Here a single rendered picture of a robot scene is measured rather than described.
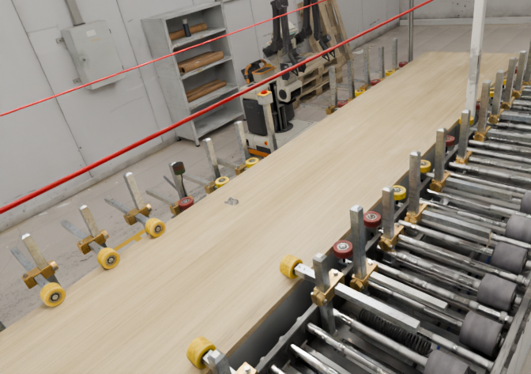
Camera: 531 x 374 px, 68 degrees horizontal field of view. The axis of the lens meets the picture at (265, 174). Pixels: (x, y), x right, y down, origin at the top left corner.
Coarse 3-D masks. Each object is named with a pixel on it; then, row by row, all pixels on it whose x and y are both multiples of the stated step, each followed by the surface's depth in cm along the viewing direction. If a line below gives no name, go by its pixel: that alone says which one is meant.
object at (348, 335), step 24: (456, 168) 230; (504, 216) 187; (432, 240) 196; (408, 264) 171; (456, 288) 160; (528, 288) 135; (312, 312) 142; (408, 312) 150; (456, 312) 146; (528, 312) 142; (288, 336) 135; (312, 336) 146; (360, 336) 157; (456, 336) 138; (504, 336) 135; (528, 336) 169; (264, 360) 129; (336, 360) 138; (384, 360) 135; (408, 360) 135; (504, 360) 115
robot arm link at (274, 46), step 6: (276, 0) 325; (282, 0) 323; (276, 6) 329; (276, 12) 332; (276, 18) 336; (276, 24) 338; (276, 30) 342; (276, 36) 345; (276, 42) 346; (282, 42) 351; (276, 48) 348
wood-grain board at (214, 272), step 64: (448, 64) 332; (320, 128) 264; (384, 128) 247; (448, 128) 233; (256, 192) 207; (320, 192) 197; (128, 256) 178; (192, 256) 171; (256, 256) 164; (64, 320) 151; (128, 320) 145; (192, 320) 140; (256, 320) 135
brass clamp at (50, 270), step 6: (48, 264) 172; (54, 264) 173; (30, 270) 170; (36, 270) 169; (42, 270) 169; (48, 270) 171; (54, 270) 173; (30, 276) 167; (48, 276) 172; (24, 282) 166; (30, 282) 167; (30, 288) 167
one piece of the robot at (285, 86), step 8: (296, 40) 381; (280, 56) 369; (280, 80) 384; (288, 80) 386; (296, 80) 395; (280, 88) 390; (288, 88) 383; (296, 88) 392; (280, 96) 395; (288, 96) 388
